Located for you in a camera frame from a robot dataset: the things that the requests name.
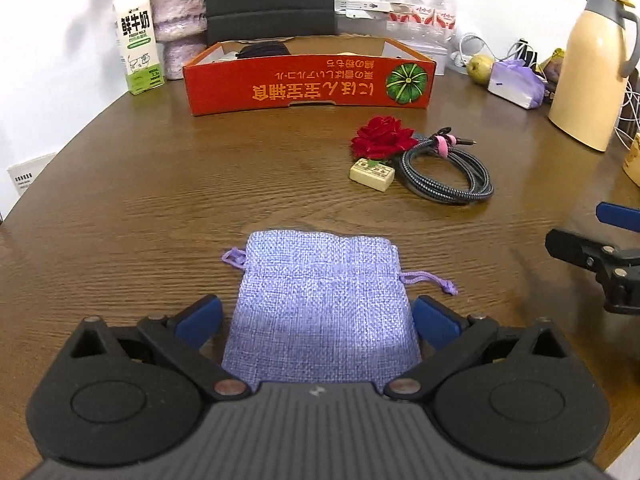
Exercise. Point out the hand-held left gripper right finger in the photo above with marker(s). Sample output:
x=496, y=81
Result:
x=435, y=320

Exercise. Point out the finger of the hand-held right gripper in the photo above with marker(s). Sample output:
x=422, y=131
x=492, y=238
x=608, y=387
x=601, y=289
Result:
x=580, y=252
x=617, y=216

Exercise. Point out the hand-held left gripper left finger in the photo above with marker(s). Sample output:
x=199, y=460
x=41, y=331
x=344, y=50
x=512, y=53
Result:
x=202, y=315

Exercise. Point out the orange cardboard box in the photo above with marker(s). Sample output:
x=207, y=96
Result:
x=300, y=85

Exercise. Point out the cream container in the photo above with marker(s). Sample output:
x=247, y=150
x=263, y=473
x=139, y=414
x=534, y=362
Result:
x=632, y=160

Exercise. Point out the cream thermos jug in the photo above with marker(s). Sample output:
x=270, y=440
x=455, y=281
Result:
x=585, y=75

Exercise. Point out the small cream block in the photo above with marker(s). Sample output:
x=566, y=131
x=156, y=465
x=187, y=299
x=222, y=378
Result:
x=371, y=174

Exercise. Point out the dark purple fruit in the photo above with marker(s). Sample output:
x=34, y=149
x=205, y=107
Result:
x=552, y=70

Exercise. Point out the white packet with purple bag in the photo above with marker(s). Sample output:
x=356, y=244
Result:
x=515, y=85

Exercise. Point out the red fabric rose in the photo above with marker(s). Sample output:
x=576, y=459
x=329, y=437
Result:
x=382, y=135

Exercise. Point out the green pear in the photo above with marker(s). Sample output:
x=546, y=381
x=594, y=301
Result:
x=481, y=69

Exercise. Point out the black cloth item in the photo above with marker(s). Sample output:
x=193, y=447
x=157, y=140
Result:
x=262, y=50

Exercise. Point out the white green milk carton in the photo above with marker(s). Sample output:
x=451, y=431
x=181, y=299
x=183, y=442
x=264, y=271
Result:
x=137, y=45

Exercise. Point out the purple mottled ceramic vase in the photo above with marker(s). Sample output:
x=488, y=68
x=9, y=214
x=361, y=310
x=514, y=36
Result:
x=177, y=15

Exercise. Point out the long white carton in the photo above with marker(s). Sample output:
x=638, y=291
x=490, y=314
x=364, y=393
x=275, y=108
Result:
x=360, y=8

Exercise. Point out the black paper bag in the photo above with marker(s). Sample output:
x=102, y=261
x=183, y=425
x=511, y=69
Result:
x=270, y=0

